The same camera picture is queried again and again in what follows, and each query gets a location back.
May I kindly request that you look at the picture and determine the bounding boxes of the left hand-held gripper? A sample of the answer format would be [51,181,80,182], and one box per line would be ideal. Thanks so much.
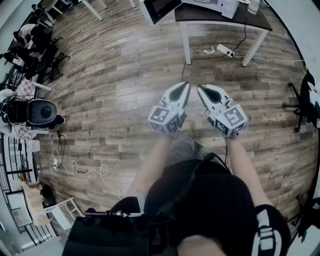
[147,81,192,136]

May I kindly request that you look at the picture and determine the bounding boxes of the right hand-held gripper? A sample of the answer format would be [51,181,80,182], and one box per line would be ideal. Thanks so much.
[196,83,249,139]

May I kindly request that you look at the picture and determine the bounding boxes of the white microwave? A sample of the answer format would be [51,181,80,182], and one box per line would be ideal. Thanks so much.
[138,0,240,26]

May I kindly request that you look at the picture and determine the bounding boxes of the person's left forearm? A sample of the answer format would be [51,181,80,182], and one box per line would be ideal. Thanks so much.
[126,133,180,201]

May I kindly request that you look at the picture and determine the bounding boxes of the person's right forearm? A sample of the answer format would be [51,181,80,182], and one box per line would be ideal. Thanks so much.
[224,136,274,208]

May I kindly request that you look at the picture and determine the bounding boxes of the white power strip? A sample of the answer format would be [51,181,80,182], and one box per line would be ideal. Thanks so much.
[216,43,236,59]

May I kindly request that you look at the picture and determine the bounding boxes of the person's grey trousers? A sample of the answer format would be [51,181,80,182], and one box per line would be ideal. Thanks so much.
[169,129,216,167]

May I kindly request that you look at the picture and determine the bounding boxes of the dark brown table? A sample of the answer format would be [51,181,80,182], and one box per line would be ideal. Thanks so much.
[174,0,274,67]

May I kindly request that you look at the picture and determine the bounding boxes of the black office chair with papers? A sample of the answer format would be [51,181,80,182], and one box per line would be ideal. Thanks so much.
[282,71,320,133]

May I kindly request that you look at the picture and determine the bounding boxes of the clear plastic container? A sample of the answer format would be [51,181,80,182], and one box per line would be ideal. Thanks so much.
[247,0,261,15]

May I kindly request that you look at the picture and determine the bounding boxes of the person's black t-shirt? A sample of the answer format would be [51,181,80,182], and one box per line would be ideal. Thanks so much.
[109,152,292,256]

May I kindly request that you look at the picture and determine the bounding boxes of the black swivel chair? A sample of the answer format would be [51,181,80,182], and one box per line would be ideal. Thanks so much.
[29,23,63,51]
[37,43,71,81]

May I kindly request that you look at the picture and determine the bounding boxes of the grey-rimmed black round chair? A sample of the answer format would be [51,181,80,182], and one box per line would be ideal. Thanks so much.
[26,99,59,125]

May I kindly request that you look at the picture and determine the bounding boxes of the pink checked cloth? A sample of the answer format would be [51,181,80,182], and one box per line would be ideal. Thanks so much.
[16,78,38,97]
[11,124,42,151]

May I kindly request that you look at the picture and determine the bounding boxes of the white stool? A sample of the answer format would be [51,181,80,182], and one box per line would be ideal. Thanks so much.
[41,196,85,231]

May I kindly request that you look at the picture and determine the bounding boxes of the black metal rack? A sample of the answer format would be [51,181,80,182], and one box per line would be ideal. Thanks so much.
[0,134,38,193]

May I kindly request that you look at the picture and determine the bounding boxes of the brown paper bag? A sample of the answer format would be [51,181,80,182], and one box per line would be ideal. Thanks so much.
[21,181,52,227]

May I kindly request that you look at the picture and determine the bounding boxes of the white power strip cable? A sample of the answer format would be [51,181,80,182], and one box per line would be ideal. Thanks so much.
[234,54,306,63]

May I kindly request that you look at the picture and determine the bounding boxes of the white floor cable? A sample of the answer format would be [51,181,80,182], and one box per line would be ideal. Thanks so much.
[51,147,123,201]

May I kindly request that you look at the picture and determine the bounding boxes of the grey white backpack strap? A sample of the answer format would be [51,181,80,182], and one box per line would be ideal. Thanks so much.
[251,208,278,256]

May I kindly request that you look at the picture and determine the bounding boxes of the black chest camera rig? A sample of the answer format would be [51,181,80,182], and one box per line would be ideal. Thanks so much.
[61,208,176,256]

